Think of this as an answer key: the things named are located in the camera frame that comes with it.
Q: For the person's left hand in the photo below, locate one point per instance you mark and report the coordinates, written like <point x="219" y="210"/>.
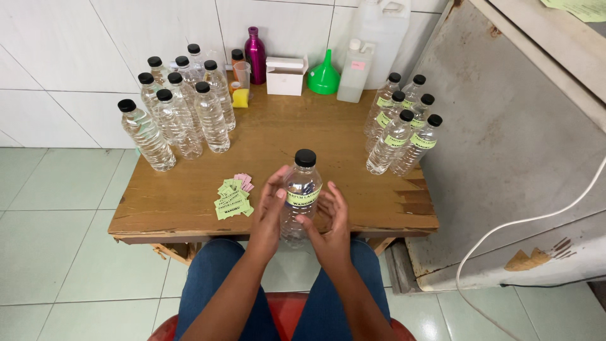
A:
<point x="265" y="222"/>

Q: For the person's right hand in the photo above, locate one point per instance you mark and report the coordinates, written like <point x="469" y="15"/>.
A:
<point x="334" y="237"/>

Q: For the clear labelled bottle black cap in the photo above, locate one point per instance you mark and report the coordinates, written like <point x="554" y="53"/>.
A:
<point x="303" y="182"/>

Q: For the pile of green paper labels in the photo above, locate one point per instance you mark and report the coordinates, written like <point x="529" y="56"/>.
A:
<point x="232" y="203"/>

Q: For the pile of pink paper labels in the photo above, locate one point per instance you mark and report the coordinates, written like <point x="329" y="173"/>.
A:
<point x="245" y="180"/>

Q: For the person's blue jeans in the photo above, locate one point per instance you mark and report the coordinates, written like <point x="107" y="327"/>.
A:
<point x="208" y="284"/>

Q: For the red plastic stool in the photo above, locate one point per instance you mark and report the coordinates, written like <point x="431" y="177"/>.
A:
<point x="284" y="312"/>

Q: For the wooden table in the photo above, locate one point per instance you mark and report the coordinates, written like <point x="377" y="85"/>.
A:
<point x="293" y="128"/>

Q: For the group of green-labelled clear bottles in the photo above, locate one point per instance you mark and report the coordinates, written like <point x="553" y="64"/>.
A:
<point x="397" y="137"/>

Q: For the yellow sponge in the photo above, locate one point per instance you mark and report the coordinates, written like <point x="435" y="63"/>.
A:
<point x="240" y="98"/>

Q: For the group of unlabelled clear bottles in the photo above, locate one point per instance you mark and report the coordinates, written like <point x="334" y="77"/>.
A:
<point x="180" y="118"/>

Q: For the white cardboard box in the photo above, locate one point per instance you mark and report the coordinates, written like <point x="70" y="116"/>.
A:
<point x="285" y="78"/>

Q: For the clear plastic measuring cup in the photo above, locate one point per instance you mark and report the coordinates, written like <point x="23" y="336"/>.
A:
<point x="242" y="75"/>

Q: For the green plastic funnel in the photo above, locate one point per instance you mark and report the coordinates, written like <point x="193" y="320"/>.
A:
<point x="324" y="78"/>

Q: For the small white jerrycan pink label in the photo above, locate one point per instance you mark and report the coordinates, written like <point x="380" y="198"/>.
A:
<point x="354" y="75"/>

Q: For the small orange bottle black cap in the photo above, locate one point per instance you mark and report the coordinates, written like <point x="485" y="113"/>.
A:
<point x="236" y="61"/>

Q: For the magenta metal bottle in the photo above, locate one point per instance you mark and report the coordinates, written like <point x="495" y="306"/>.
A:
<point x="255" y="57"/>

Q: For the grey metal cabinet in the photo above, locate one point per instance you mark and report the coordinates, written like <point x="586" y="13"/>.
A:
<point x="511" y="142"/>

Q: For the large white jerrycan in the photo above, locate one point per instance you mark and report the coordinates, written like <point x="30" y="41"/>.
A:
<point x="383" y="33"/>

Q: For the green paper sheet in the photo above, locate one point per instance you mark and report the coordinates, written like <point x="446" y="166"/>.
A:
<point x="582" y="8"/>

